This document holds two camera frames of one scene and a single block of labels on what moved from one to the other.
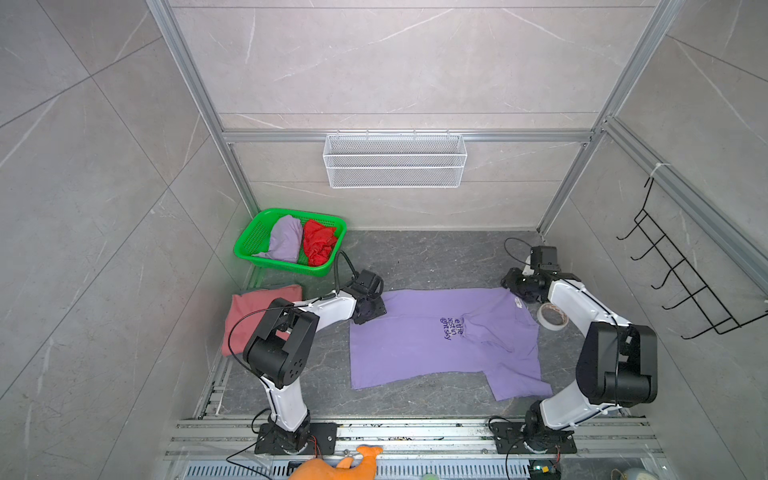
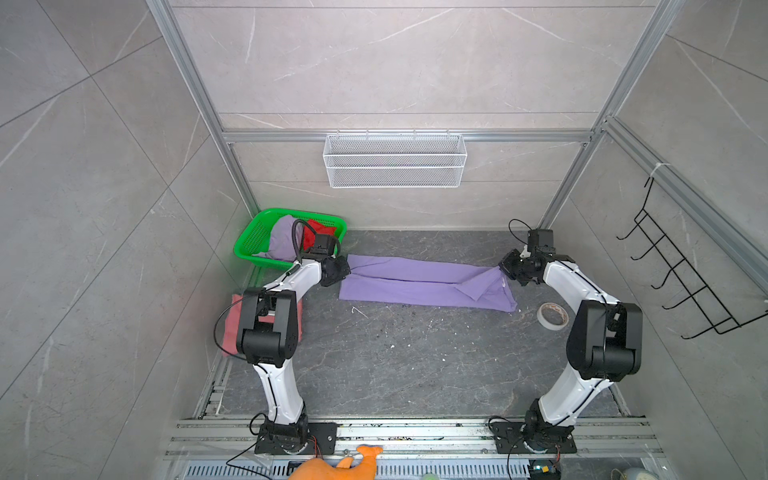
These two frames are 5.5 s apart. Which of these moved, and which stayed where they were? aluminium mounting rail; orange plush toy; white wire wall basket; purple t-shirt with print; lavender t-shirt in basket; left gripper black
Moved: left gripper black; purple t-shirt with print
Stayed: white wire wall basket; aluminium mounting rail; orange plush toy; lavender t-shirt in basket
